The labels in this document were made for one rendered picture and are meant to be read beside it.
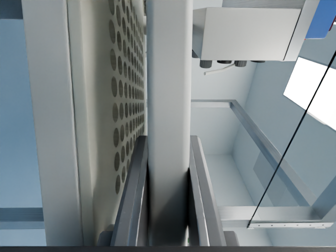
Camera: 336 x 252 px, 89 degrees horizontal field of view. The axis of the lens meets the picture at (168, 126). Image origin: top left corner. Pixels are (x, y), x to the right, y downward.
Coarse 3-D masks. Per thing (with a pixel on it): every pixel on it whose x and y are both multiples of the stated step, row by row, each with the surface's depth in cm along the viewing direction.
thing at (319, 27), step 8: (320, 0) 37; (328, 0) 37; (320, 8) 38; (328, 8) 38; (320, 16) 39; (328, 16) 39; (312, 24) 40; (320, 24) 40; (328, 24) 40; (312, 32) 40; (320, 32) 40
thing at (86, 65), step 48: (48, 0) 7; (96, 0) 9; (48, 48) 7; (96, 48) 9; (144, 48) 29; (48, 96) 7; (96, 96) 9; (144, 96) 29; (48, 144) 8; (96, 144) 9; (48, 192) 8; (96, 192) 9; (48, 240) 8; (96, 240) 9
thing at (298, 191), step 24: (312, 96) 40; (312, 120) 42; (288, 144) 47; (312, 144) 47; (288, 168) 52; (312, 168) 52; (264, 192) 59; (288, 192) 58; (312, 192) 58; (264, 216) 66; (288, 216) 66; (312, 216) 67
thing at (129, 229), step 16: (144, 144) 9; (144, 160) 8; (128, 176) 8; (144, 176) 8; (128, 192) 7; (144, 192) 7; (128, 208) 6; (144, 208) 7; (128, 224) 6; (144, 224) 7; (112, 240) 6; (128, 240) 6; (144, 240) 7
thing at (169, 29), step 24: (168, 0) 7; (192, 0) 7; (168, 24) 7; (168, 48) 7; (168, 72) 7; (168, 96) 7; (168, 120) 8; (168, 144) 8; (168, 168) 8; (168, 192) 8; (168, 216) 8; (168, 240) 8
